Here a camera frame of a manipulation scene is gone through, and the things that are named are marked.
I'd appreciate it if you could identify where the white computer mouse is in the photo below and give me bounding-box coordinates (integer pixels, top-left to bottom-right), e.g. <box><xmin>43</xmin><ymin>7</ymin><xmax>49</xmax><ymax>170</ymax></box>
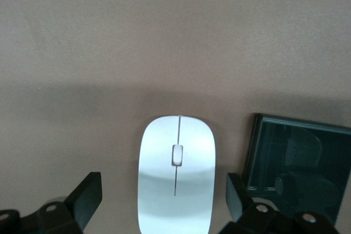
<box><xmin>137</xmin><ymin>115</ymin><xmax>218</xmax><ymax>234</ymax></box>

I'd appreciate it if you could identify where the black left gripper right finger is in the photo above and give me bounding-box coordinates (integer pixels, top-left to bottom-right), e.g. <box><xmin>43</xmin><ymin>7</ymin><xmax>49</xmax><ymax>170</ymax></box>
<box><xmin>219</xmin><ymin>173</ymin><xmax>341</xmax><ymax>234</ymax></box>

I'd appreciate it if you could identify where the small black phone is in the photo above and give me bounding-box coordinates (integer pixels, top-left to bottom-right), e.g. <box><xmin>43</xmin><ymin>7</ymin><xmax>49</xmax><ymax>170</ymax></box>
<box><xmin>242</xmin><ymin>112</ymin><xmax>351</xmax><ymax>225</ymax></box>

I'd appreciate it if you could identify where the brown table cover mat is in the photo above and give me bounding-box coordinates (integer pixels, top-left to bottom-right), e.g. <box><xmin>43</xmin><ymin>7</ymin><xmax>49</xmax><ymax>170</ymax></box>
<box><xmin>0</xmin><ymin>0</ymin><xmax>351</xmax><ymax>234</ymax></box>

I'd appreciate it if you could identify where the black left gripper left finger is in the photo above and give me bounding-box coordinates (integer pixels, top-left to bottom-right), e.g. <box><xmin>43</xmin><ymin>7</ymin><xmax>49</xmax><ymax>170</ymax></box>
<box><xmin>0</xmin><ymin>172</ymin><xmax>103</xmax><ymax>234</ymax></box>

